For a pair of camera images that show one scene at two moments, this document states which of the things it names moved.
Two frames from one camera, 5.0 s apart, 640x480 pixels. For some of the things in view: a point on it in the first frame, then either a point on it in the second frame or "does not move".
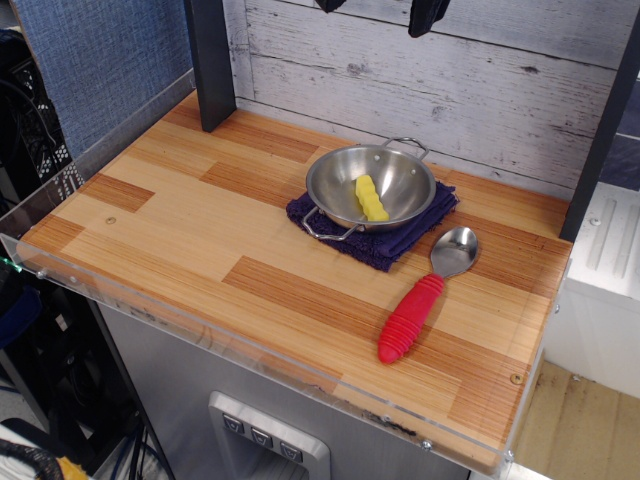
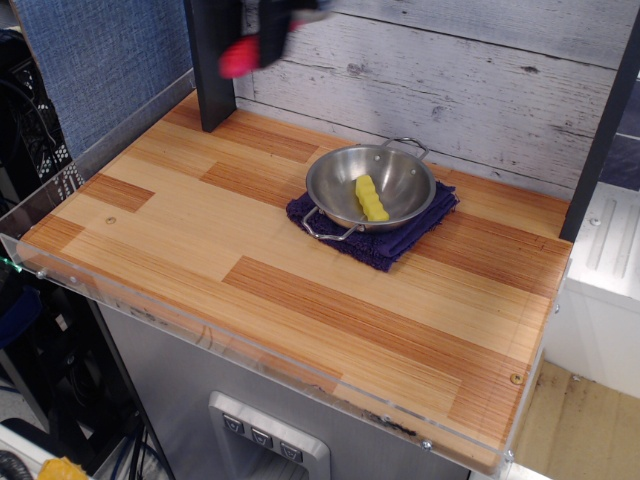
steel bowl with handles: x=368 y=187 does not move
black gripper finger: x=423 y=14 to x=273 y=23
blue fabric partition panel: x=104 y=60 does not move
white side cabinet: x=595 y=328 does not move
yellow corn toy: x=369 y=198 does not move
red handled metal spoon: x=451 y=249 to x=242 y=54
